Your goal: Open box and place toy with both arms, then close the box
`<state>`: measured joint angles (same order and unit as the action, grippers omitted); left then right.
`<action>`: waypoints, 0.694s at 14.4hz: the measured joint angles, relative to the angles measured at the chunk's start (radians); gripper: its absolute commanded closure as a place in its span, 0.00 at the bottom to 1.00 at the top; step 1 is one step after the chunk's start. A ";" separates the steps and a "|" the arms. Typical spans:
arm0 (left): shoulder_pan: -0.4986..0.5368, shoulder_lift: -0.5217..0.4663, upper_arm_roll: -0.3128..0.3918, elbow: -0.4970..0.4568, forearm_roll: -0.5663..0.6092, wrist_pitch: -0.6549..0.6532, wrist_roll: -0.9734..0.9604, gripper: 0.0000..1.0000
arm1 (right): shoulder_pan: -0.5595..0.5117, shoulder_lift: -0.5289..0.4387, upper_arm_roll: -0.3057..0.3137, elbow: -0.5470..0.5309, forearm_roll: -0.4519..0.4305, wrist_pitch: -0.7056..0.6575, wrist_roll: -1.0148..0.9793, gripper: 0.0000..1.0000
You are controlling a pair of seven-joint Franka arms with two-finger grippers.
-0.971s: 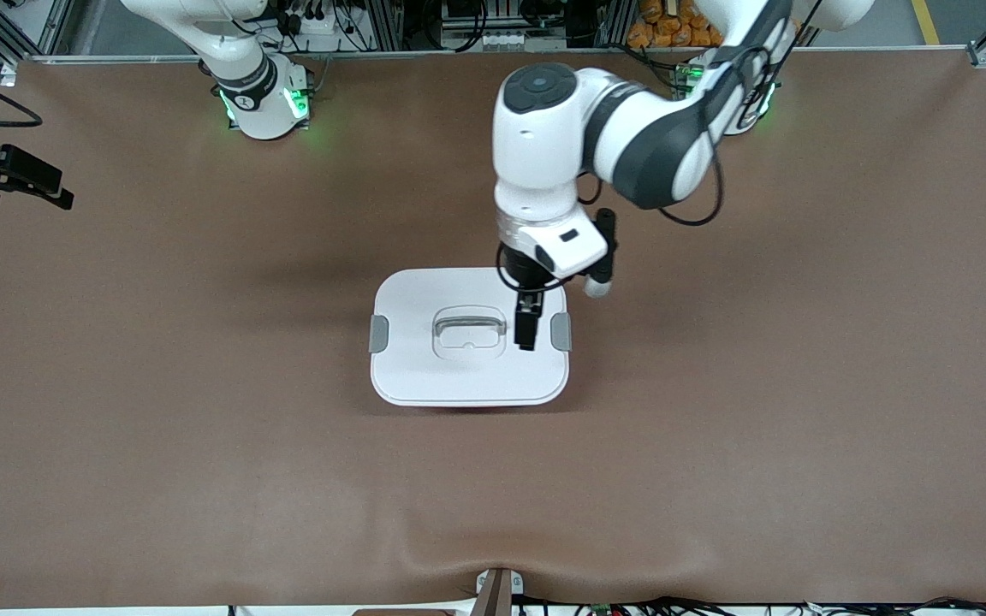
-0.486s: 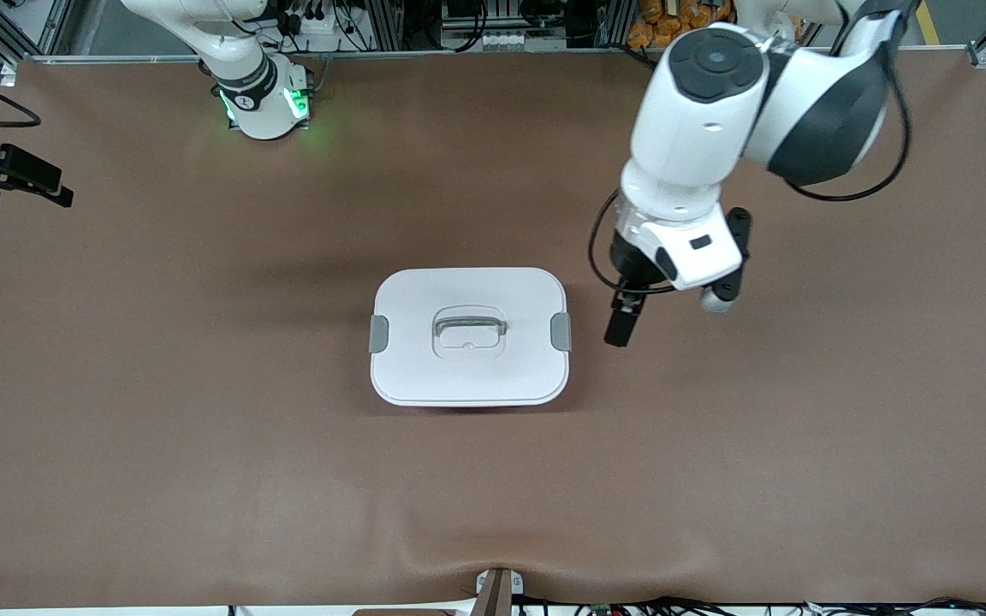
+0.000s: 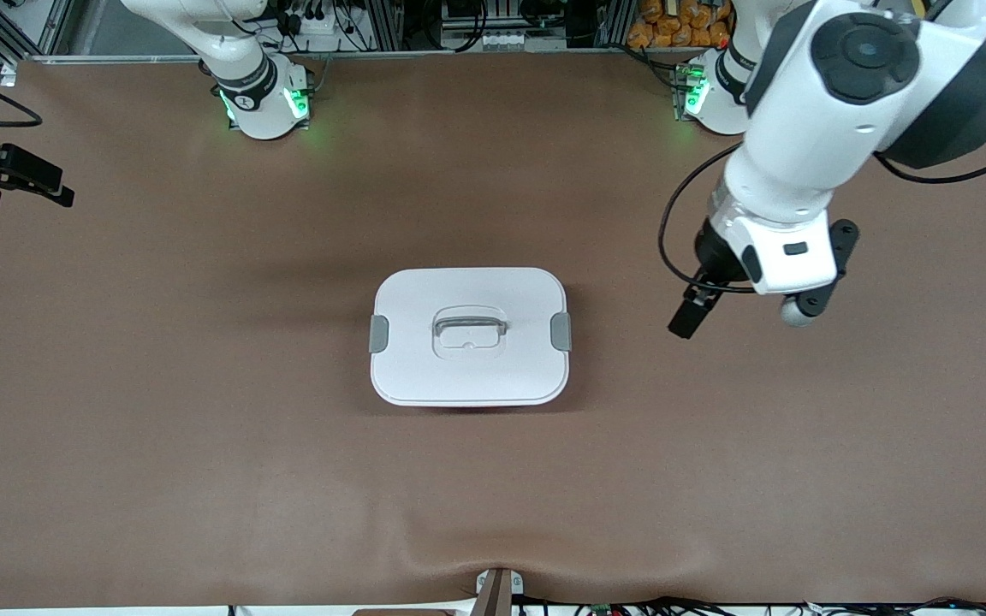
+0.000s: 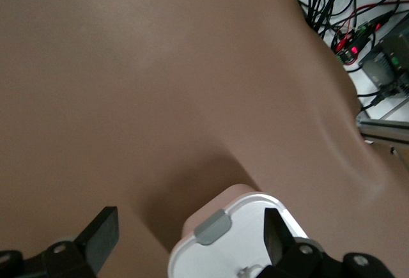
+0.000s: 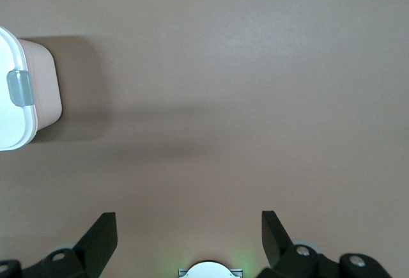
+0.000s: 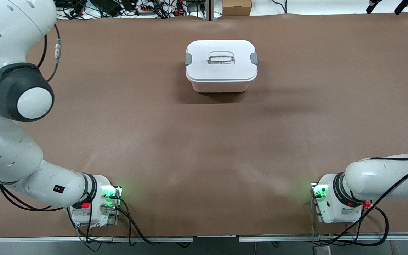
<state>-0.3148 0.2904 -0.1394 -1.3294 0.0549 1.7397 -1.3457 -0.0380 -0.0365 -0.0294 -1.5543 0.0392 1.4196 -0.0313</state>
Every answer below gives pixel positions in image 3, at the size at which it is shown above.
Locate white box lid grey clips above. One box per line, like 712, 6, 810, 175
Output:
369, 267, 572, 407

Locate grey control box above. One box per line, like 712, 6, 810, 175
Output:
442, 0, 562, 50

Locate brown table mat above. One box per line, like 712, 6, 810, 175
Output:
0, 47, 986, 610

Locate orange snack packets pile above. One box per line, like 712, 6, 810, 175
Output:
627, 0, 738, 50

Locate white power strip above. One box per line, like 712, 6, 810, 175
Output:
283, 0, 357, 39

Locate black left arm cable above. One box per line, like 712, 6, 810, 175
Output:
660, 0, 986, 296

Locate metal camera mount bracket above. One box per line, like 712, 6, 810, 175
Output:
474, 568, 525, 616

